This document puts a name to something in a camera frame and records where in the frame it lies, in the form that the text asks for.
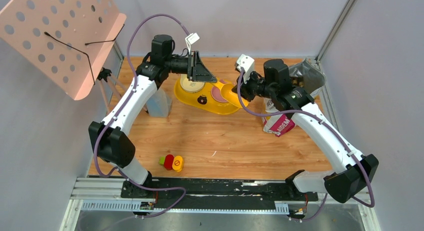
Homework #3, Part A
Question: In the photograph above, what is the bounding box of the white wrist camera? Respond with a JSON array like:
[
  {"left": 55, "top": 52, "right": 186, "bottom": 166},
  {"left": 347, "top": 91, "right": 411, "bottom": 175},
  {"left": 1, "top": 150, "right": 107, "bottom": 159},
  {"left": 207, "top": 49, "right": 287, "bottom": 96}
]
[
  {"left": 235, "top": 54, "right": 255, "bottom": 84},
  {"left": 184, "top": 32, "right": 200, "bottom": 54}
]

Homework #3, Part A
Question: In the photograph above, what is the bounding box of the cream cat-ear bowl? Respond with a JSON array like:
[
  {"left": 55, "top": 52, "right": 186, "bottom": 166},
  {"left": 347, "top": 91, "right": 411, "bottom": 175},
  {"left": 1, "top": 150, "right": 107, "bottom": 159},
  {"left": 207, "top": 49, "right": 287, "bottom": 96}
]
[{"left": 180, "top": 74, "right": 205, "bottom": 93}]

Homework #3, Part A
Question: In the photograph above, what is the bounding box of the translucent blue plastic container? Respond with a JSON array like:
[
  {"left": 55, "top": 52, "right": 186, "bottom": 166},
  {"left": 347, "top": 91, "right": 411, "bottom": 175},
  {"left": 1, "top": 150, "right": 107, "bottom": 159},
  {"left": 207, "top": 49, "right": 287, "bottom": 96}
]
[{"left": 145, "top": 88, "right": 172, "bottom": 118}]

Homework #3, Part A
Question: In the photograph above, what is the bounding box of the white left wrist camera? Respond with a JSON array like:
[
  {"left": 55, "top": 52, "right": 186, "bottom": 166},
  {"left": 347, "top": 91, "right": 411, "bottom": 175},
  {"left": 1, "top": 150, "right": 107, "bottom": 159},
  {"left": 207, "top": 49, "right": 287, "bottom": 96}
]
[{"left": 184, "top": 32, "right": 200, "bottom": 54}]

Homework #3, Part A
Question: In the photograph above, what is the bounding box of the pet food bag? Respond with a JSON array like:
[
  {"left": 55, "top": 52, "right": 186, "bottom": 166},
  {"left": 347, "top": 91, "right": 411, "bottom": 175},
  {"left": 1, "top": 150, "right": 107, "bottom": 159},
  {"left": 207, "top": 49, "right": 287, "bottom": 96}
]
[{"left": 261, "top": 58, "right": 326, "bottom": 137}]

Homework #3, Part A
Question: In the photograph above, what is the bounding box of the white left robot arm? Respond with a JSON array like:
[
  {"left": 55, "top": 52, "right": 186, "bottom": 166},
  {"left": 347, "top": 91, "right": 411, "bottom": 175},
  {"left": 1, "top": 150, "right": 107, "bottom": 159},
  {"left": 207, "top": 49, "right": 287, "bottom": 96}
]
[{"left": 88, "top": 34, "right": 218, "bottom": 198}]

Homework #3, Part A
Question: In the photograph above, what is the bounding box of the red yellow green toy block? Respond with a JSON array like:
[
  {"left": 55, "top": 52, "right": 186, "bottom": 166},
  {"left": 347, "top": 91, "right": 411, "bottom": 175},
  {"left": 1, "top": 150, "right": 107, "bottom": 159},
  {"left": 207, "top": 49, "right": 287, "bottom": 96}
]
[{"left": 159, "top": 154, "right": 184, "bottom": 172}]

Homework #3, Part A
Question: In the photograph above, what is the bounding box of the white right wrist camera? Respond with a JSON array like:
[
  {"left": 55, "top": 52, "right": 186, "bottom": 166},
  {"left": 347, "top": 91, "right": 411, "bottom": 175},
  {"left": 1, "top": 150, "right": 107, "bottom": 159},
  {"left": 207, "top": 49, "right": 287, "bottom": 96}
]
[{"left": 235, "top": 54, "right": 255, "bottom": 84}]

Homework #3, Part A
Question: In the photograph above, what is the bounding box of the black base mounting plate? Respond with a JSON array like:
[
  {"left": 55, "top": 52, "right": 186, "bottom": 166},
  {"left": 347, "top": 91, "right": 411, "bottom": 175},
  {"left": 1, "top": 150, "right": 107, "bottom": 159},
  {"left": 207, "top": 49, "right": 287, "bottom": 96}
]
[{"left": 120, "top": 177, "right": 318, "bottom": 211}]

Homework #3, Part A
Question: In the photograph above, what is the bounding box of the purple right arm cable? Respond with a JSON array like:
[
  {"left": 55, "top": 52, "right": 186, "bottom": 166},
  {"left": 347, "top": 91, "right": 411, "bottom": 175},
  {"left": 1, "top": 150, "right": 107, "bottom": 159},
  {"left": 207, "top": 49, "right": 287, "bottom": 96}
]
[{"left": 236, "top": 67, "right": 376, "bottom": 223}]

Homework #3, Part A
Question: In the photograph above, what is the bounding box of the pink perforated music stand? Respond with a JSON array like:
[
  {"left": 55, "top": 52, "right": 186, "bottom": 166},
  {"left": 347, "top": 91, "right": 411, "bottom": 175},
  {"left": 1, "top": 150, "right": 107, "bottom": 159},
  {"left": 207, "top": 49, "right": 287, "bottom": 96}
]
[{"left": 0, "top": 0, "right": 127, "bottom": 101}]

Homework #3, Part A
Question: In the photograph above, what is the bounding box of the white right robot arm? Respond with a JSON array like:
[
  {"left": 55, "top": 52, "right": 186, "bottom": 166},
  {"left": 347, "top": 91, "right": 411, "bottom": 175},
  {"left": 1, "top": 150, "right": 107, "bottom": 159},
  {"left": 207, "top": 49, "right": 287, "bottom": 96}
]
[{"left": 232, "top": 55, "right": 379, "bottom": 208}]

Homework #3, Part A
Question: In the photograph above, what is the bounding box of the yellow double pet bowl tray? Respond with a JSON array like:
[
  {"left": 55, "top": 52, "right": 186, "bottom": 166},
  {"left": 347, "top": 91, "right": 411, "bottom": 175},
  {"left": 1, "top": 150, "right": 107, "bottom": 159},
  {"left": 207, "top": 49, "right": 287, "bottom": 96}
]
[{"left": 173, "top": 75, "right": 240, "bottom": 115}]

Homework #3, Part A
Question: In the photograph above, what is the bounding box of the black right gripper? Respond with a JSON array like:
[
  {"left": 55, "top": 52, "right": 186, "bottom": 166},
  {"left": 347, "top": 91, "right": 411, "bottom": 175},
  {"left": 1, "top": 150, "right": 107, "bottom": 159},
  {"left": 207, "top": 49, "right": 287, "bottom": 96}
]
[{"left": 232, "top": 67, "right": 276, "bottom": 102}]

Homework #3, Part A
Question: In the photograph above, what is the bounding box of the aluminium frame rail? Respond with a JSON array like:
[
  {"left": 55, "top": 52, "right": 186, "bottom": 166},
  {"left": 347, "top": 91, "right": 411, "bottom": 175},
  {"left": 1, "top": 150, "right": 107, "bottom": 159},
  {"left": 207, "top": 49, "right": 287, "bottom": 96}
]
[{"left": 59, "top": 176, "right": 382, "bottom": 231}]

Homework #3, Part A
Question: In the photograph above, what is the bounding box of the yellow plastic scoop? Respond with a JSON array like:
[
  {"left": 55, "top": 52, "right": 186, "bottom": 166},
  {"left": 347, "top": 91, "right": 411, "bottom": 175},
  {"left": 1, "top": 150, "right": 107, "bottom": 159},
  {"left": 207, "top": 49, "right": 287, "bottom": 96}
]
[{"left": 220, "top": 83, "right": 249, "bottom": 108}]

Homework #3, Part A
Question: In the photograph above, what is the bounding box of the pink cat-ear bowl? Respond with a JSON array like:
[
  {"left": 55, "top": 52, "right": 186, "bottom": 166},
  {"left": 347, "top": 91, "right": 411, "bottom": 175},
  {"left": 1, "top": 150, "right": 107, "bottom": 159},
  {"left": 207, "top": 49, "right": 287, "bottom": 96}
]
[{"left": 210, "top": 83, "right": 228, "bottom": 103}]

